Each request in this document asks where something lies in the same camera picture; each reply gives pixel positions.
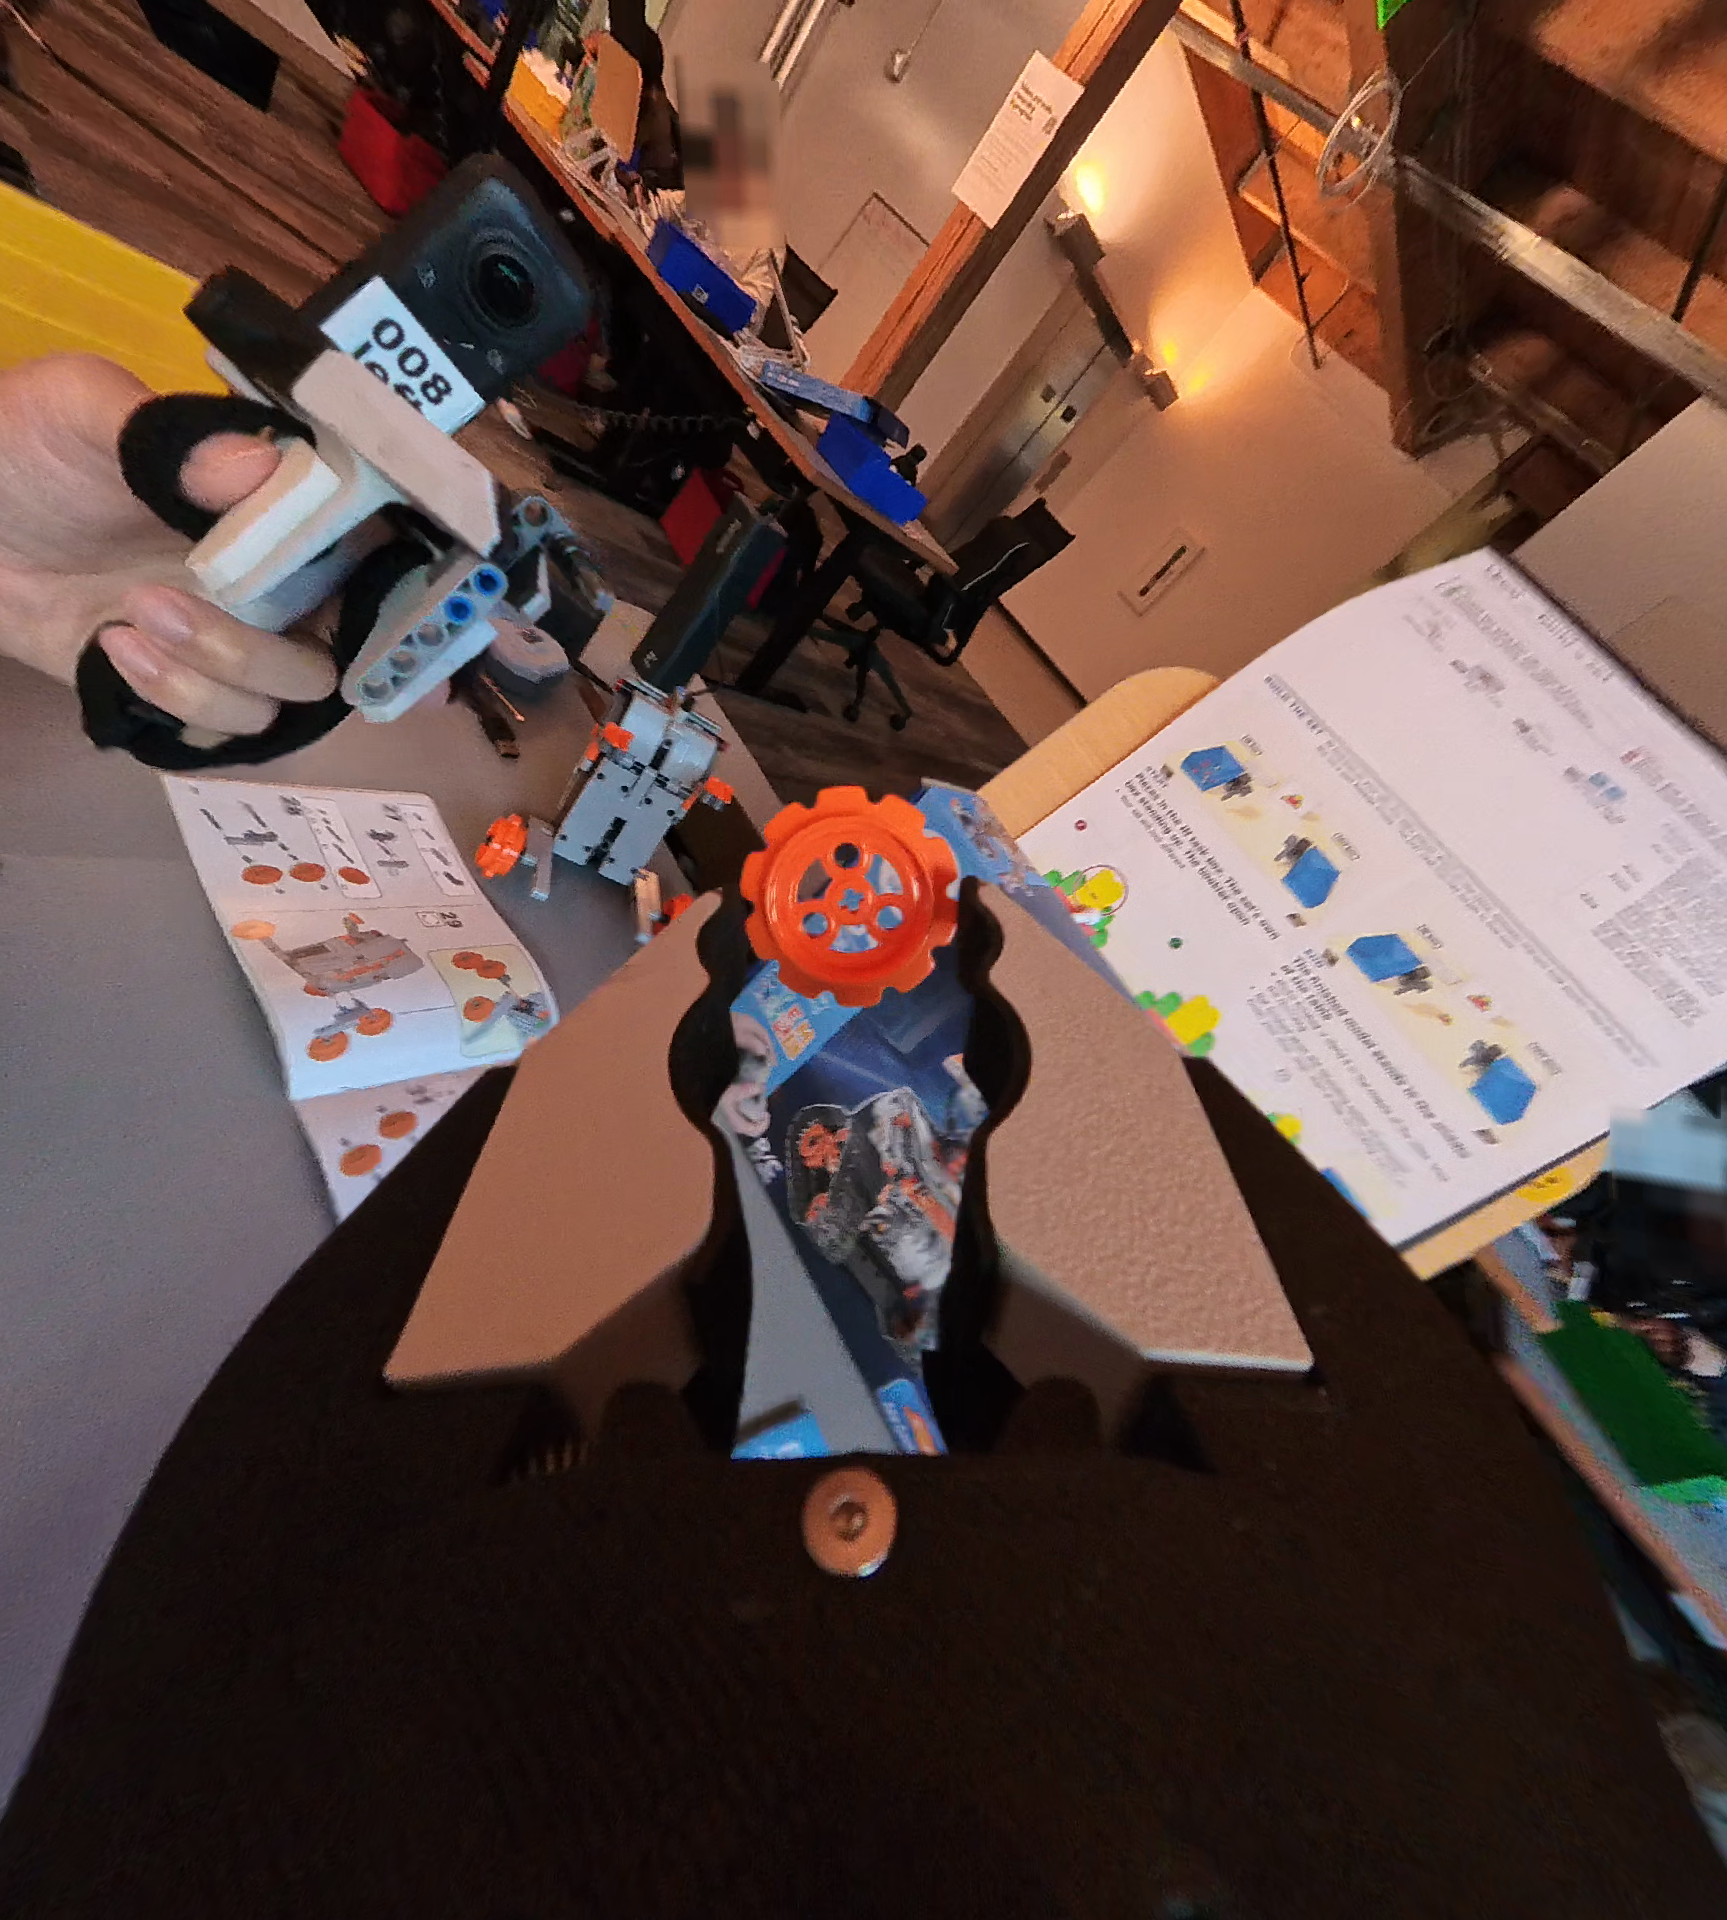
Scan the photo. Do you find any white wall plate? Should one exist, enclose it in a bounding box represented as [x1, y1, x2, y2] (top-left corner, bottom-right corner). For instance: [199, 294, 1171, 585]
[1119, 527, 1207, 616]

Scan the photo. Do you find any black coiled cable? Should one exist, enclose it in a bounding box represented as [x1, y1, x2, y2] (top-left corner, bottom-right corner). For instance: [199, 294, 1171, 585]
[594, 394, 760, 447]

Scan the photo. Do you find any wooden pillar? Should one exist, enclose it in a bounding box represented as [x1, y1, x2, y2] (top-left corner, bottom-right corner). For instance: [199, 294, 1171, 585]
[842, 0, 1182, 405]

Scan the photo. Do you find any blue storage bin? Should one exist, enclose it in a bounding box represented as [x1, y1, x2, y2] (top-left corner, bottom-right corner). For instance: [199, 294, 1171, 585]
[650, 219, 760, 334]
[820, 412, 928, 523]

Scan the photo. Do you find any red bag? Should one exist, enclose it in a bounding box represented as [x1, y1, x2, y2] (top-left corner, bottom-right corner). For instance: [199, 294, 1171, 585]
[340, 85, 446, 214]
[660, 466, 734, 567]

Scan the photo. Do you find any long wooden-top desk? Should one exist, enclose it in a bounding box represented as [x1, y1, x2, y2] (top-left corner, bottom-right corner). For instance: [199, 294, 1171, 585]
[467, 0, 961, 705]

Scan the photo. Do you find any flat blue box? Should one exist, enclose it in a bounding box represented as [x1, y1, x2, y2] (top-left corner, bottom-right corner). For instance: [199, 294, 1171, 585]
[760, 358, 908, 448]

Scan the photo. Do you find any black office chair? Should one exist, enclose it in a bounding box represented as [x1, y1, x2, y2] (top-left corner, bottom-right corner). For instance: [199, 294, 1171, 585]
[809, 497, 1075, 730]

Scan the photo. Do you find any grey remote controller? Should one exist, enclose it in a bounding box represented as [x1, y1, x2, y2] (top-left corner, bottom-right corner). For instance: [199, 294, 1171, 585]
[477, 601, 572, 703]

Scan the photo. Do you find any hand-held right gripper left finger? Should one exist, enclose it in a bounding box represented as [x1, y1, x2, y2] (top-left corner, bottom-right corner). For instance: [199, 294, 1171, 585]
[385, 890, 747, 1452]

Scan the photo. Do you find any black upright device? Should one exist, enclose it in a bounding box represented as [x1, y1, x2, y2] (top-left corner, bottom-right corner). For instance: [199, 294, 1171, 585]
[627, 510, 792, 692]

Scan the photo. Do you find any person's left hand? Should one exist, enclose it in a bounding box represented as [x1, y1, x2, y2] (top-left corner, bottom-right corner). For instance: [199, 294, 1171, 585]
[0, 350, 347, 739]

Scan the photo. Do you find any white paper notice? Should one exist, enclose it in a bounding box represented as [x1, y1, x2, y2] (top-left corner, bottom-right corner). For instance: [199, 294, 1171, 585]
[953, 51, 1082, 225]

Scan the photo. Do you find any grey elevator door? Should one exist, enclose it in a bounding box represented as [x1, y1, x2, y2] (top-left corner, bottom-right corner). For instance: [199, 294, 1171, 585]
[925, 284, 1150, 516]

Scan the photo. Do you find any green storage bin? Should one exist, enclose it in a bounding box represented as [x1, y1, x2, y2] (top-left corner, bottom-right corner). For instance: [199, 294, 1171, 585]
[1536, 1295, 1727, 1505]

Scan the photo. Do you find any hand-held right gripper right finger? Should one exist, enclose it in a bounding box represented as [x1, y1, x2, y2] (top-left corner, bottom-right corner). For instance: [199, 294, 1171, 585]
[928, 875, 1322, 1452]

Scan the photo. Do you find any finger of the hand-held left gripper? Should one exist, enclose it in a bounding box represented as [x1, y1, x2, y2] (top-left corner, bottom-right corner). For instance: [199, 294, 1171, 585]
[289, 350, 502, 552]

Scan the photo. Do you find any grey desk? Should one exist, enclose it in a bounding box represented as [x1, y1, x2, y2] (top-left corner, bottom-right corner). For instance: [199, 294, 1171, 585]
[0, 651, 747, 1920]

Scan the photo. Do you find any grey perforated brick beam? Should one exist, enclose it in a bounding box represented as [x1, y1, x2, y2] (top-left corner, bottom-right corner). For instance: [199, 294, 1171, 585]
[344, 552, 514, 725]

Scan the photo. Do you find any white open instruction booklet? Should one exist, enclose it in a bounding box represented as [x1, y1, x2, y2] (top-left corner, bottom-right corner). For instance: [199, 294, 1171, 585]
[161, 768, 563, 1219]

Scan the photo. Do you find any blue robot kit box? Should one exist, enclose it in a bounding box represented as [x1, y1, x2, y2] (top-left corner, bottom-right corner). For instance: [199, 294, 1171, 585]
[713, 776, 1157, 1457]

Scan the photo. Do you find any orange round wheel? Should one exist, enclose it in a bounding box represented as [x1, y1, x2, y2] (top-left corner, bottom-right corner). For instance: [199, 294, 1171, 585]
[738, 782, 961, 1007]

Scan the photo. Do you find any grey orange brick robot model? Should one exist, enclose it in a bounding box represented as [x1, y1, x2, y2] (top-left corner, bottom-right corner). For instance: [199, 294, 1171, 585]
[473, 675, 734, 944]

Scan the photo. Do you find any yellow plastic bin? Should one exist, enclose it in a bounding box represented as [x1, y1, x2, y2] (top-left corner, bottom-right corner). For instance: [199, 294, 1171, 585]
[0, 128, 227, 401]

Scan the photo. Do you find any white printed task sheet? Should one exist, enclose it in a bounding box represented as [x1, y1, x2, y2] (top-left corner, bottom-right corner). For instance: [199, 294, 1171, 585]
[1013, 546, 1727, 1246]

